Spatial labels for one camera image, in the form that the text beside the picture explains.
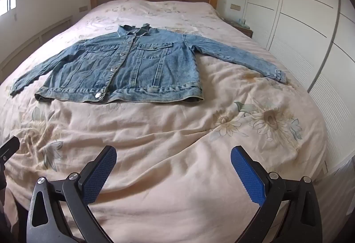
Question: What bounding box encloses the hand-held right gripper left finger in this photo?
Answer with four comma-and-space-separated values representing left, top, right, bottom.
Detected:
26, 145, 117, 243

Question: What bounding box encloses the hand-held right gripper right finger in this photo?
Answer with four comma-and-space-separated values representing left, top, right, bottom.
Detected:
231, 145, 324, 243

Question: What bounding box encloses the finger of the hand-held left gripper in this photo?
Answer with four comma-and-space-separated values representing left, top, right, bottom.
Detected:
0, 136, 21, 166

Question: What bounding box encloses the blue denim jacket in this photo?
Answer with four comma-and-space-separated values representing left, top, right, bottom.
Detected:
10, 24, 287, 105

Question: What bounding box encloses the floral beige duvet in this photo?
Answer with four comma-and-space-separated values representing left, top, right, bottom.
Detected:
0, 0, 329, 243

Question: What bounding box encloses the wooden nightstand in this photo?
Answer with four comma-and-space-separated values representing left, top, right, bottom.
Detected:
224, 18, 254, 39

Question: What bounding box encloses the white wardrobe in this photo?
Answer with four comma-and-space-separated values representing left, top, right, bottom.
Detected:
243, 0, 355, 173

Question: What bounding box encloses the white wall panel cover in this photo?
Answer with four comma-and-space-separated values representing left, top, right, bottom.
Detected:
0, 16, 73, 73

